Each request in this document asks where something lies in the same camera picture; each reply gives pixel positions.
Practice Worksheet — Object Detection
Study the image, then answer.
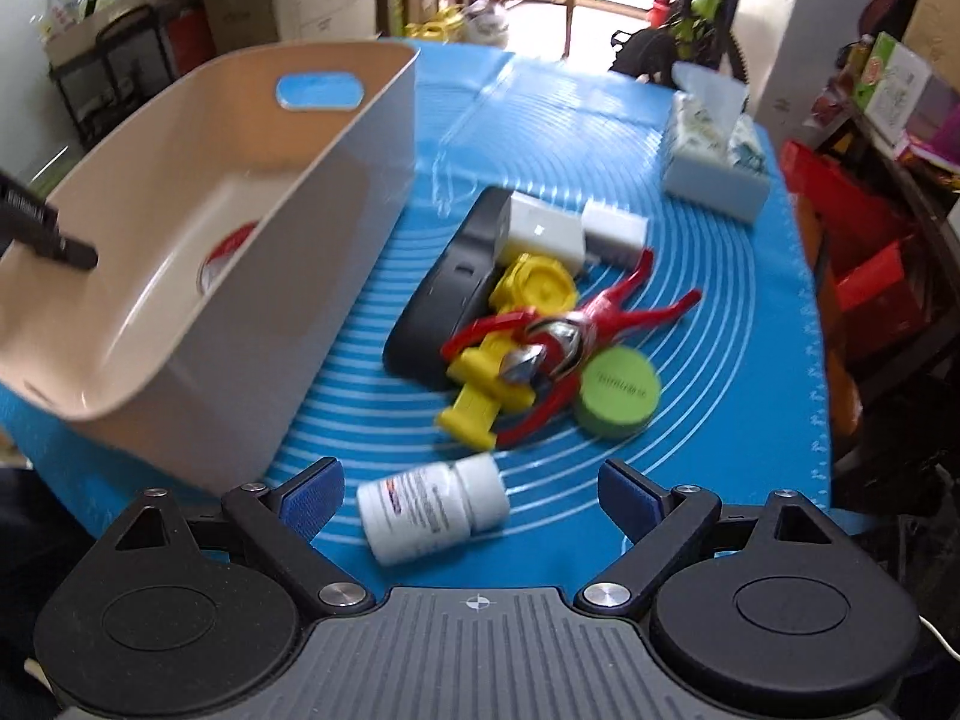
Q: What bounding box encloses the beige plastic storage bin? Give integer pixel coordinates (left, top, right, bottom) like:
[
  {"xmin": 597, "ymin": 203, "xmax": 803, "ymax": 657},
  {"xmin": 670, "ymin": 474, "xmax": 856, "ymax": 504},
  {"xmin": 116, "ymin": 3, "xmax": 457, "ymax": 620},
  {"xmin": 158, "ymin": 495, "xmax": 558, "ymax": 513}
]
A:
[{"xmin": 2, "ymin": 41, "xmax": 416, "ymax": 494}]

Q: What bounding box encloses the white pill bottle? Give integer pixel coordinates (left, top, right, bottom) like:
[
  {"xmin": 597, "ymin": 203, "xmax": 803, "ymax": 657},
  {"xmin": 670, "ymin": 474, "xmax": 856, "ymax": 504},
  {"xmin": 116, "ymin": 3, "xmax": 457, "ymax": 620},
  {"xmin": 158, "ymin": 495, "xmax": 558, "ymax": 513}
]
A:
[{"xmin": 356, "ymin": 454, "xmax": 509, "ymax": 567}]

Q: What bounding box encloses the red silver hero figure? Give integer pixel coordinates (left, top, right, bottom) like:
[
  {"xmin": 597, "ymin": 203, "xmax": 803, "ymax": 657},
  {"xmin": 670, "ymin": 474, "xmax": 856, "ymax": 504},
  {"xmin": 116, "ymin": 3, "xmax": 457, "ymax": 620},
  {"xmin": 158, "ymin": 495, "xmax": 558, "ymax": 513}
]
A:
[{"xmin": 441, "ymin": 249, "xmax": 703, "ymax": 450}]

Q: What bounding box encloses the yellow toy launcher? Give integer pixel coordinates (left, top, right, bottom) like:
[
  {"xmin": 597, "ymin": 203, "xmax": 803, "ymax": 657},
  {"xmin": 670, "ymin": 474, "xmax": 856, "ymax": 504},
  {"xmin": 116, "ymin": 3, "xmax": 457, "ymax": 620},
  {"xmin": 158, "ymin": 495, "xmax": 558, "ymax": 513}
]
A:
[{"xmin": 434, "ymin": 254, "xmax": 578, "ymax": 452}]

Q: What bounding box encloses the black metal shelf rack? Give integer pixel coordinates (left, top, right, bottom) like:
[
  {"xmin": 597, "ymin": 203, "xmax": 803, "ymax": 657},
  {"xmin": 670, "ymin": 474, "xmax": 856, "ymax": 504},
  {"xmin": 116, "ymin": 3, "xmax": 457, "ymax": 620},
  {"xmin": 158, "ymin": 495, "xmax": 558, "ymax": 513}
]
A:
[{"xmin": 47, "ymin": 4, "xmax": 179, "ymax": 151}]

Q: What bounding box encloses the blue silicone baking mat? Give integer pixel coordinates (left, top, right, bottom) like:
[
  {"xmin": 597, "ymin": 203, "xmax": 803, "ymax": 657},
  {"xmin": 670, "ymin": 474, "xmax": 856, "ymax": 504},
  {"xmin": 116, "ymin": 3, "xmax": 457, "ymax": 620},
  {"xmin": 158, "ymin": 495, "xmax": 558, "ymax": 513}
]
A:
[{"xmin": 2, "ymin": 41, "xmax": 830, "ymax": 590}]

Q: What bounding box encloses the white flat charger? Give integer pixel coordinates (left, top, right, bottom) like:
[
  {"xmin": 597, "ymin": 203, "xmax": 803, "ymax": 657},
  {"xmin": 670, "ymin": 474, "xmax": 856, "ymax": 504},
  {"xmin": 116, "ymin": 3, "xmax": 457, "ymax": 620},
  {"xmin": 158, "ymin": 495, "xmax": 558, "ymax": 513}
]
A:
[{"xmin": 581, "ymin": 200, "xmax": 649, "ymax": 270}]

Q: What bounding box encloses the black remote control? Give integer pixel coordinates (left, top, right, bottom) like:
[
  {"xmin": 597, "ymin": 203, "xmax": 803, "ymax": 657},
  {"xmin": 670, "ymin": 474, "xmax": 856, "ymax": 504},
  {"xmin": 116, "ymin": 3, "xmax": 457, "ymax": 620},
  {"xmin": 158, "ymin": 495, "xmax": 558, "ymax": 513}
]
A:
[{"xmin": 382, "ymin": 187, "xmax": 511, "ymax": 392}]

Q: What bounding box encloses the floral tissue pack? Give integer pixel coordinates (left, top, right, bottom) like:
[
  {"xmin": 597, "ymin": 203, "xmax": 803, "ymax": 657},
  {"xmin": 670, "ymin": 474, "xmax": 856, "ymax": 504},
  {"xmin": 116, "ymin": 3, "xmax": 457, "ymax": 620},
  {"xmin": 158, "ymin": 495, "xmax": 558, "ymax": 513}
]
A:
[{"xmin": 661, "ymin": 62, "xmax": 771, "ymax": 224}]

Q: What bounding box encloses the white square power adapter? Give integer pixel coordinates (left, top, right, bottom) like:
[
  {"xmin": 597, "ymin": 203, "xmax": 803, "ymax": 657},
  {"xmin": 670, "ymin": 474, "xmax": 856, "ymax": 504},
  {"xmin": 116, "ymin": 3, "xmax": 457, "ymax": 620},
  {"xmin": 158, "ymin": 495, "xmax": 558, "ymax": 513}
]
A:
[{"xmin": 494, "ymin": 192, "xmax": 586, "ymax": 277}]

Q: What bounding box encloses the yellow oil jug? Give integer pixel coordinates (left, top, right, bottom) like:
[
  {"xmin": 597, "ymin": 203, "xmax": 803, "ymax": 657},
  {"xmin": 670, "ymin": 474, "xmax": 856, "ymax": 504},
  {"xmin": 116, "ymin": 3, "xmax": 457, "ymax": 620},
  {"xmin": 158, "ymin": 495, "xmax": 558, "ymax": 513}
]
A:
[{"xmin": 405, "ymin": 7, "xmax": 466, "ymax": 44}]

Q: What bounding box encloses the green white product box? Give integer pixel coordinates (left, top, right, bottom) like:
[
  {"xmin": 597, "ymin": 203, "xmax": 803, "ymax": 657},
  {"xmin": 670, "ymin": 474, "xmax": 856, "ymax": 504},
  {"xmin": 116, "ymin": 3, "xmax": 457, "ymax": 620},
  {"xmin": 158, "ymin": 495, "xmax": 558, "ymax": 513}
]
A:
[{"xmin": 853, "ymin": 32, "xmax": 932, "ymax": 145}]

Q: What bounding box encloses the green children's bicycle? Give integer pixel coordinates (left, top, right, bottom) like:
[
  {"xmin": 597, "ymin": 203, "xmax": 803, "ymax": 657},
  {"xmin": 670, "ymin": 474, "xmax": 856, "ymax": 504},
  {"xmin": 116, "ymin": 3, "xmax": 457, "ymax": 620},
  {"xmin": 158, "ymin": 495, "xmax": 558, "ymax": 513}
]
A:
[{"xmin": 610, "ymin": 0, "xmax": 748, "ymax": 89}]

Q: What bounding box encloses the white chest freezer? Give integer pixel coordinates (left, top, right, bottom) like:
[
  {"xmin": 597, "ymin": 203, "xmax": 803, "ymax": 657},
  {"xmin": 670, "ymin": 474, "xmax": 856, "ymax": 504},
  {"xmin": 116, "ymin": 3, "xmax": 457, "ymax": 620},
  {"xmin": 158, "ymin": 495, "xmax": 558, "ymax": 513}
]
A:
[{"xmin": 734, "ymin": 0, "xmax": 869, "ymax": 148}]

